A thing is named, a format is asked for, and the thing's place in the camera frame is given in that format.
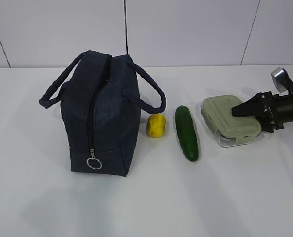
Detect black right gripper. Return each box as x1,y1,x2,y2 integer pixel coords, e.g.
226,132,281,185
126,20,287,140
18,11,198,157
231,92,284,133

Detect green lidded glass container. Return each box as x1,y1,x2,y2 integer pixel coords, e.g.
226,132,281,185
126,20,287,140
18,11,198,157
201,95,261,147

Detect green cucumber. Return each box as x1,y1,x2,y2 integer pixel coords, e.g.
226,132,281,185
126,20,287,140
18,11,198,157
174,105,199,162

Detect yellow lemon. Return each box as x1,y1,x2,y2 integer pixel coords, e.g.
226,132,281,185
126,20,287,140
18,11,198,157
147,114,166,138

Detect navy blue lunch bag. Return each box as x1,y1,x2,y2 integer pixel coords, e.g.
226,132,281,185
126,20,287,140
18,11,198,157
39,50,166,176

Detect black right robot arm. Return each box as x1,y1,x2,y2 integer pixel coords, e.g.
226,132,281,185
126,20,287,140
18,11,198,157
231,92,293,133

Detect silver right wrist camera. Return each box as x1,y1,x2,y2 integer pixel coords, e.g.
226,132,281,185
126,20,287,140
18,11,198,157
271,67,293,95

